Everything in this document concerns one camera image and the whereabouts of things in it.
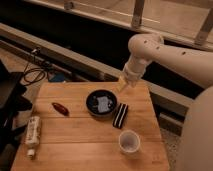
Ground white toothpaste tube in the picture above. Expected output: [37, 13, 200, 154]
[25, 116, 41, 159]

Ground dark red chili pepper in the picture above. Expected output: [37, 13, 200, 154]
[52, 103, 69, 116]

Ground blue box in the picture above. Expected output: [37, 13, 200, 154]
[49, 73, 65, 82]

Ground black white striped block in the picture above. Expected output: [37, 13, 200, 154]
[113, 103, 128, 129]

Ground crumpled foil wrapper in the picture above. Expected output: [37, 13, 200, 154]
[97, 96, 110, 113]

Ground black round bowl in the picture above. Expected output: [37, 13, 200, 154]
[86, 89, 118, 117]

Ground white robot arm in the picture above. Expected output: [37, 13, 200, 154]
[119, 34, 213, 171]

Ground black cable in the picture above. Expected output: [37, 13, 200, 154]
[20, 46, 54, 87]

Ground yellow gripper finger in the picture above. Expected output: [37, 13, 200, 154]
[117, 76, 128, 91]

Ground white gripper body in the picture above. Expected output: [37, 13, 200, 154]
[122, 57, 148, 87]

